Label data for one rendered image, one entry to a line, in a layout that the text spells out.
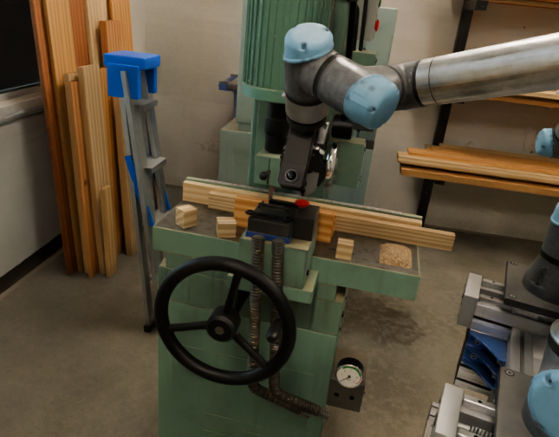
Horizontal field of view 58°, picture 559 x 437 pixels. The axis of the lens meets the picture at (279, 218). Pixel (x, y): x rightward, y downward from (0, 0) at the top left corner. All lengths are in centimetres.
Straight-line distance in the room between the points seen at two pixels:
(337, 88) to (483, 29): 284
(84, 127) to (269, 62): 156
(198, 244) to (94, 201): 152
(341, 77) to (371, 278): 49
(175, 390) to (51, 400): 77
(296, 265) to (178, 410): 62
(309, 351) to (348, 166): 48
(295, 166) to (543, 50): 41
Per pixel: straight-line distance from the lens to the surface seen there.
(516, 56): 79
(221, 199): 126
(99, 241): 271
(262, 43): 109
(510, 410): 96
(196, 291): 121
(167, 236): 117
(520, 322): 137
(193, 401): 141
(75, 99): 248
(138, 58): 196
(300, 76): 80
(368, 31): 140
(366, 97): 74
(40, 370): 223
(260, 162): 116
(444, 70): 82
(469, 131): 364
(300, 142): 90
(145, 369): 216
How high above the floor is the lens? 140
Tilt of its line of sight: 23 degrees down
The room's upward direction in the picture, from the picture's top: 6 degrees clockwise
